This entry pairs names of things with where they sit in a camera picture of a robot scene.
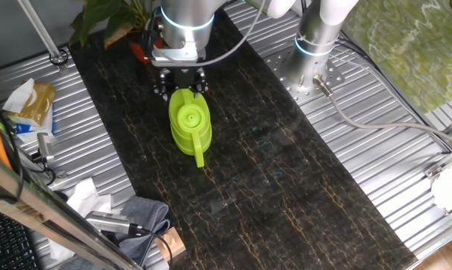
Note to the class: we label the grey towel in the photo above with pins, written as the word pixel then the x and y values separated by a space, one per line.
pixel 147 215

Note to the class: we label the blue white tissue pack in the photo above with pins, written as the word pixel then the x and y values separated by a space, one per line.
pixel 34 129

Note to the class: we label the aluminium frame pole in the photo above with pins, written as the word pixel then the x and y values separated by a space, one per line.
pixel 42 32

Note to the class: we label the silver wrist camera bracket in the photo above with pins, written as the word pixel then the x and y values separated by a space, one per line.
pixel 173 56

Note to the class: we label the lime green watering can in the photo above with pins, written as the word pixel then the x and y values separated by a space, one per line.
pixel 190 138

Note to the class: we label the aluminium camera mount bar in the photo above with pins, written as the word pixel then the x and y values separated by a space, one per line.
pixel 58 173

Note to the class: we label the silver ribbed camera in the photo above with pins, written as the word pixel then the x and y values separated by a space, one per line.
pixel 107 222

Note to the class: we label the plant in red pot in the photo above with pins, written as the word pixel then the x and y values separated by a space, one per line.
pixel 90 15

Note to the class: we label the small grey camera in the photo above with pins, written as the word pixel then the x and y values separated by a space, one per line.
pixel 45 144

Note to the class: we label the white paper towel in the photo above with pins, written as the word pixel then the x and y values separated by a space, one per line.
pixel 85 197

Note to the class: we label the black marble pattern mat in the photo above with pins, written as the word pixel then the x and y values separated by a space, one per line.
pixel 285 187

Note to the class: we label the yellow tissue pack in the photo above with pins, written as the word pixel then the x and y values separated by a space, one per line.
pixel 38 101

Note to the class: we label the black keyboard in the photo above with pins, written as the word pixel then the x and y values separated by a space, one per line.
pixel 6 243

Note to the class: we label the aluminium corner bracket profile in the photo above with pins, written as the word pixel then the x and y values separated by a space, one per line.
pixel 441 165

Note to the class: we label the wooden block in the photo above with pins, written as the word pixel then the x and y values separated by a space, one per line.
pixel 171 243

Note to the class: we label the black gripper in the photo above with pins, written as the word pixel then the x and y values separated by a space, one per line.
pixel 183 78

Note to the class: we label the perforated silver base plate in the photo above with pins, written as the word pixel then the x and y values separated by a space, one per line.
pixel 282 67

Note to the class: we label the reflective aluminium frame beam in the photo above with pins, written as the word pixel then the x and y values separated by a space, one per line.
pixel 42 210

